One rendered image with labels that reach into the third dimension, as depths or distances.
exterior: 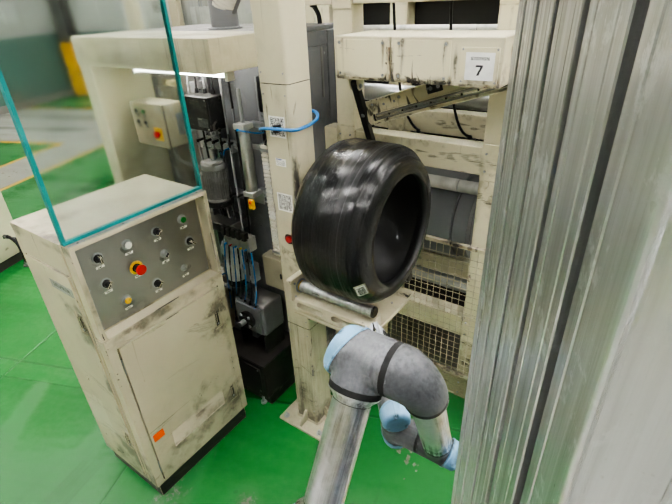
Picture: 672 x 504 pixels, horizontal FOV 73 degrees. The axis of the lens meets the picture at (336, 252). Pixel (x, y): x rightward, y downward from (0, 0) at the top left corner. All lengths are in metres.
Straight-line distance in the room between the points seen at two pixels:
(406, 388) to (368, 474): 1.43
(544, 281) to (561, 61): 0.07
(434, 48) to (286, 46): 0.47
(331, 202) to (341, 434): 0.72
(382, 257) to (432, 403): 1.05
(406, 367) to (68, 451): 2.15
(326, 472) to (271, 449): 1.41
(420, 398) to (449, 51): 1.07
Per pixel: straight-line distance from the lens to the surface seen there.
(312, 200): 1.46
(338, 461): 1.02
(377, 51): 1.70
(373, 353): 0.92
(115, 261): 1.76
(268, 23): 1.63
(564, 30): 0.18
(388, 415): 1.21
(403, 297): 1.92
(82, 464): 2.70
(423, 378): 0.92
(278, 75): 1.63
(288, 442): 2.44
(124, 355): 1.86
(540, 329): 0.17
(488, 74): 1.55
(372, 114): 1.91
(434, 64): 1.61
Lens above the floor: 1.91
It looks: 29 degrees down
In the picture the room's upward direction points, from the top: 3 degrees counter-clockwise
